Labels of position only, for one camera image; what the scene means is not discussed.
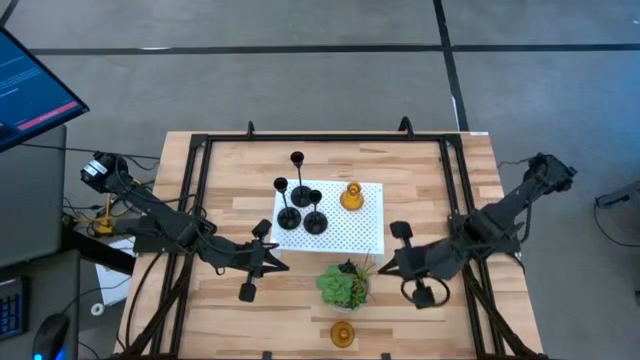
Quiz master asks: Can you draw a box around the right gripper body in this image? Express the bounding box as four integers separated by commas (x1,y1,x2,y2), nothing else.
389,219,465,310

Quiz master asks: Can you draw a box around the yellow cable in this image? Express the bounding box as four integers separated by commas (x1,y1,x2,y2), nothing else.
74,192,117,239

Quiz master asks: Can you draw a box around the succulent plant in white pot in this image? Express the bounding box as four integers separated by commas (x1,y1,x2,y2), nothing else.
315,249,379,314

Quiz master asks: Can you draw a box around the grey desk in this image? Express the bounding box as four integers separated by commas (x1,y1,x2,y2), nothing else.
0,248,82,360

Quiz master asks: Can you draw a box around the black keyboard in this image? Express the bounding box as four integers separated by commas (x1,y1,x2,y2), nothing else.
0,277,29,341

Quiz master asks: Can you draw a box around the white perforated metal shelf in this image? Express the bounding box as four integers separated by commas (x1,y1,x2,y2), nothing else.
269,178,386,256

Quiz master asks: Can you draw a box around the black computer mouse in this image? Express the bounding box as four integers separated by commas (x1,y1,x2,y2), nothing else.
32,313,71,360

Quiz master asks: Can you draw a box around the medium black candlestick holder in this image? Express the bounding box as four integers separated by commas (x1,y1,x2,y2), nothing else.
272,176,303,231

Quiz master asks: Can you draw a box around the black aluminium table frame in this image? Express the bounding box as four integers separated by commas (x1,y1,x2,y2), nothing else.
114,117,551,360

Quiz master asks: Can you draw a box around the short black candlestick holder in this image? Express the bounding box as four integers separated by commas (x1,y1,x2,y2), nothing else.
302,188,330,236

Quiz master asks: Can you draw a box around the amber glass candle holder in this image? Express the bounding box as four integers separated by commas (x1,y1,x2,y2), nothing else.
329,320,357,349
339,182,365,212

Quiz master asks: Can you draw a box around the tall black candlestick holder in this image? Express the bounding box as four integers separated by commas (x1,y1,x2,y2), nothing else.
288,150,314,209

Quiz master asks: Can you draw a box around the grey metal stand leg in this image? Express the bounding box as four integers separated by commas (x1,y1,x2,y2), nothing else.
593,180,640,221

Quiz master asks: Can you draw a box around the black floor cable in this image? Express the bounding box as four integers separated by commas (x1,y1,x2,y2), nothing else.
19,142,161,161

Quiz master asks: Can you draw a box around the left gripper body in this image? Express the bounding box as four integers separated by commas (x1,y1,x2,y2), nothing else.
232,218,274,304

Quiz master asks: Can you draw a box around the white paper sheet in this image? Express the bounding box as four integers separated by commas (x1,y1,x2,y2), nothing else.
93,238,137,307

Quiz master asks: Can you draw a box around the blue-screen computer monitor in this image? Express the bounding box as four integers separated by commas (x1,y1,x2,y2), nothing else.
0,27,91,154

